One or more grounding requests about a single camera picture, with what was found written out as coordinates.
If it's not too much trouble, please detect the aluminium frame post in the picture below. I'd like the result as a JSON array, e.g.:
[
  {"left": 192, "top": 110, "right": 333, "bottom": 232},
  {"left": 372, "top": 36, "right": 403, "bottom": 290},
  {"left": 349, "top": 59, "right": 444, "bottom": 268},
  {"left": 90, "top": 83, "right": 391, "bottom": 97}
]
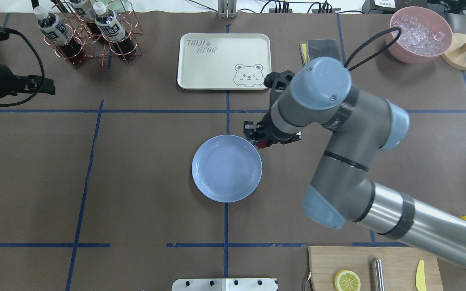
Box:
[{"left": 218, "top": 0, "right": 238, "bottom": 19}]

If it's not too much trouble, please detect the lemon half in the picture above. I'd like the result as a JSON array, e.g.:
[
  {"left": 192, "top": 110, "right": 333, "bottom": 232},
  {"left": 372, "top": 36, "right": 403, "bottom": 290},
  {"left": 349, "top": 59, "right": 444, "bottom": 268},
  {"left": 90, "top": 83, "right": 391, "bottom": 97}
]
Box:
[{"left": 333, "top": 270, "right": 361, "bottom": 291}]

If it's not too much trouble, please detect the red strawberry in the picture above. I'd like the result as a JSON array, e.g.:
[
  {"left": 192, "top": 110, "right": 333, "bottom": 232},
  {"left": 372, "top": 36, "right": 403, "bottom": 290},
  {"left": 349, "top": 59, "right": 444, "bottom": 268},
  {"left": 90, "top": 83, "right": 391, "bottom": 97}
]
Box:
[{"left": 256, "top": 139, "right": 268, "bottom": 149}]

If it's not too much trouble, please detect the green bowl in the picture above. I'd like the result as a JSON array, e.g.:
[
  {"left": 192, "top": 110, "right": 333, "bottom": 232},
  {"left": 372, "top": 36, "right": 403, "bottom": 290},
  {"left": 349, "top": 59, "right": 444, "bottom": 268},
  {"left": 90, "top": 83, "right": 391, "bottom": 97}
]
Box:
[{"left": 101, "top": 0, "right": 133, "bottom": 13}]

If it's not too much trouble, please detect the dark drink bottle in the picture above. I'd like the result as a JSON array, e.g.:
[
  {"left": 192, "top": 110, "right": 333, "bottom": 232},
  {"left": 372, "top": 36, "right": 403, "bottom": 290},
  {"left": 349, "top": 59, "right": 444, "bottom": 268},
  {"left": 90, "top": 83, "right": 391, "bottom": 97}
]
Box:
[
  {"left": 93, "top": 1, "right": 136, "bottom": 61},
  {"left": 33, "top": 6, "right": 86, "bottom": 65},
  {"left": 69, "top": 0, "right": 101, "bottom": 35}
]

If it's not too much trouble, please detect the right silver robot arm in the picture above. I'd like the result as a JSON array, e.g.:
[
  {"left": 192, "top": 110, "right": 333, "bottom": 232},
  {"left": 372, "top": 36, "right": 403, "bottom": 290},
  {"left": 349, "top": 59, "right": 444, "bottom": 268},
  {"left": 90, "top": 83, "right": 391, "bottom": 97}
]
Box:
[{"left": 244, "top": 57, "right": 466, "bottom": 269}]

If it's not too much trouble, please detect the blue plate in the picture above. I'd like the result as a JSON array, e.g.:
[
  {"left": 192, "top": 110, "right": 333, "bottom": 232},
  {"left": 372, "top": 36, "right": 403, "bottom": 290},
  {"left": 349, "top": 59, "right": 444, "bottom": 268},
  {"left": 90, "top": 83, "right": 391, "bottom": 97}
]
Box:
[{"left": 191, "top": 135, "right": 263, "bottom": 203}]

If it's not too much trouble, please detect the copper wire bottle rack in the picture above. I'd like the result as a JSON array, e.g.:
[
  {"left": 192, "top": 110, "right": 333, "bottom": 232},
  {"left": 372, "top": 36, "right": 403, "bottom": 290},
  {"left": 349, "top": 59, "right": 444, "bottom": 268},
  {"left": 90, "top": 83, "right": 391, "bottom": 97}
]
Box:
[{"left": 49, "top": 0, "right": 144, "bottom": 66}]

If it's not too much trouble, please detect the white pillar base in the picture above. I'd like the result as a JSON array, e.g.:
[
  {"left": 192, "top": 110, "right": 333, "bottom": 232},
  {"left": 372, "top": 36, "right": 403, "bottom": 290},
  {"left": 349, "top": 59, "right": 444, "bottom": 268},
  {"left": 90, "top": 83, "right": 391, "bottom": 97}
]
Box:
[{"left": 172, "top": 278, "right": 279, "bottom": 291}]

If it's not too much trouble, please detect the yellow plastic knife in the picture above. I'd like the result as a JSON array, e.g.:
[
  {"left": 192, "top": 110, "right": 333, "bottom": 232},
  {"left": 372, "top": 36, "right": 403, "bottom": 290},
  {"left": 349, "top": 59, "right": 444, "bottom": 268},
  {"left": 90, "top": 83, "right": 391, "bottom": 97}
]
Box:
[{"left": 415, "top": 259, "right": 426, "bottom": 291}]

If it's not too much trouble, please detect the wooden cutting board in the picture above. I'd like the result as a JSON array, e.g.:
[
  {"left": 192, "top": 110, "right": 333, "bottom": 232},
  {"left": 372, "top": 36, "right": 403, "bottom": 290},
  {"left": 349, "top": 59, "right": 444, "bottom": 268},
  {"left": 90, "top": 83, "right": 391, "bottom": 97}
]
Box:
[{"left": 308, "top": 246, "right": 445, "bottom": 291}]

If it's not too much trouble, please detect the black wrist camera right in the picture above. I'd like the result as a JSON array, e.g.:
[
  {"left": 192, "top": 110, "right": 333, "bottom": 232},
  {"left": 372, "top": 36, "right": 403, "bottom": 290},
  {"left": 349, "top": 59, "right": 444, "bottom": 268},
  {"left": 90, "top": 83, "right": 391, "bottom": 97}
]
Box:
[{"left": 264, "top": 70, "right": 295, "bottom": 107}]

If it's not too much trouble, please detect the grey sponge cloth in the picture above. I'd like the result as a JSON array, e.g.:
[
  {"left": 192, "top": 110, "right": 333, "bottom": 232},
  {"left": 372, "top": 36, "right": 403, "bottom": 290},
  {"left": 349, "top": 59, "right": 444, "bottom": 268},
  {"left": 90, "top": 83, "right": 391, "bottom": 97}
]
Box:
[{"left": 299, "top": 39, "right": 341, "bottom": 66}]

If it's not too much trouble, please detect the pink bowl with ice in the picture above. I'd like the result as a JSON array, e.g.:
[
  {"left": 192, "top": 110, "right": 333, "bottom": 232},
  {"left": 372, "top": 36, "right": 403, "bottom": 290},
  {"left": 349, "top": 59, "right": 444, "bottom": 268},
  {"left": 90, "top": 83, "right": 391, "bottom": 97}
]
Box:
[{"left": 389, "top": 6, "right": 453, "bottom": 64}]

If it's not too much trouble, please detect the cream bear tray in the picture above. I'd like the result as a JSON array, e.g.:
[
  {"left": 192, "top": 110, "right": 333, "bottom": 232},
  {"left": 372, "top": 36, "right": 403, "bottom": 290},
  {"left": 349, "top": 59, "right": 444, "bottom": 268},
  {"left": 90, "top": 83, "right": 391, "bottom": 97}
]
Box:
[{"left": 176, "top": 33, "right": 272, "bottom": 90}]

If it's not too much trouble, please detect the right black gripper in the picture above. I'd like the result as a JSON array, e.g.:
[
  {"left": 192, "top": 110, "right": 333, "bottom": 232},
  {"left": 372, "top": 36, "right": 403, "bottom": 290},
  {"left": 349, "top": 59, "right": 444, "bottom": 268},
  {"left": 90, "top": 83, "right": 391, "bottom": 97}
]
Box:
[{"left": 244, "top": 117, "right": 301, "bottom": 147}]

